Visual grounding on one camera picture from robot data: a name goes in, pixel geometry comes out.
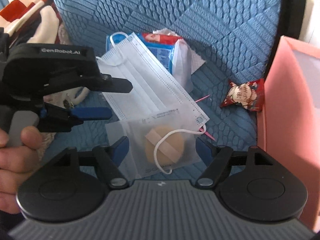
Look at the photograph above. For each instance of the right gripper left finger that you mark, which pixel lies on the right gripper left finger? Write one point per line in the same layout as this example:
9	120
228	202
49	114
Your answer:
108	159

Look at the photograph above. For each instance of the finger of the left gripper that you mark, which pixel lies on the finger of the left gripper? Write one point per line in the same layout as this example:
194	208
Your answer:
107	83
58	119

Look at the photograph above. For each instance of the white face mask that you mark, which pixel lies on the white face mask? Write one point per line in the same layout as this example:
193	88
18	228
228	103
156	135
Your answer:
154	88

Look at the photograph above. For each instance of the person left hand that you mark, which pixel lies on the person left hand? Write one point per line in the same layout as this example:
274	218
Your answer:
17	165

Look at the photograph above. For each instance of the blue tissue pack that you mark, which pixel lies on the blue tissue pack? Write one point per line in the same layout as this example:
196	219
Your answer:
173	53

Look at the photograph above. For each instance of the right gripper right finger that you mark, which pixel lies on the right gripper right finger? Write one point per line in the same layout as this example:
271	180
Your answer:
217	161

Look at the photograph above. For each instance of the red candy wrapper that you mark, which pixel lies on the red candy wrapper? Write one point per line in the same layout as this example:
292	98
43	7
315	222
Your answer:
249	95

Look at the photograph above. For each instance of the powder puff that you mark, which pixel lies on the powder puff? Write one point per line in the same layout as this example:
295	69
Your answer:
158	143

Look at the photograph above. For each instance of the pink cardboard box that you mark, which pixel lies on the pink cardboard box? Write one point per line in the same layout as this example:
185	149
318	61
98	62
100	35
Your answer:
288	125

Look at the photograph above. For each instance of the white tissue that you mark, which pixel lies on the white tissue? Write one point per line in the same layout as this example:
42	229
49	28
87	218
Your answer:
196	61

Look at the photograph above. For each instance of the floral lace cushion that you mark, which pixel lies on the floral lace cushion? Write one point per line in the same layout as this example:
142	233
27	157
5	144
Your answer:
47	139

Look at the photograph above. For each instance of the striped red black blanket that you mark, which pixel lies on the striped red black blanket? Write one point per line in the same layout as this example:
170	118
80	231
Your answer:
30	21

